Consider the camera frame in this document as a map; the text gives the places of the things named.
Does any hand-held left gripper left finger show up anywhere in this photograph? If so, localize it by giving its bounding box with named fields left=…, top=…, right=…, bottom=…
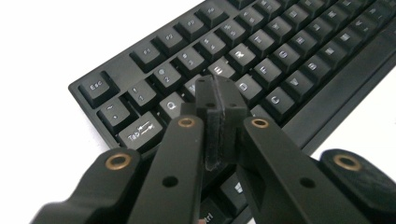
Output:
left=180, top=75, right=224, bottom=172

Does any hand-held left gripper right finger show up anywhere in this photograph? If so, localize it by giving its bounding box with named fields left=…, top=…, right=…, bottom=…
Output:
left=214, top=75, right=250, bottom=165

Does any black computer keyboard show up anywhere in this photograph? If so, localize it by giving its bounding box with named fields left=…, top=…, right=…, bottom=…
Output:
left=67, top=0, right=396, bottom=224

